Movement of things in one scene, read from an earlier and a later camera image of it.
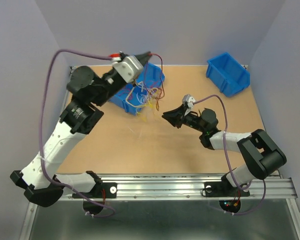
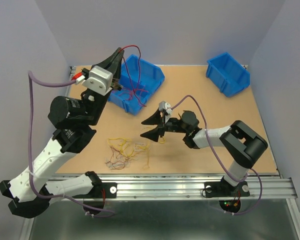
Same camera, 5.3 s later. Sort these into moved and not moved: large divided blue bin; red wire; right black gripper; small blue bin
Moved: right black gripper; red wire
Not moved: large divided blue bin; small blue bin
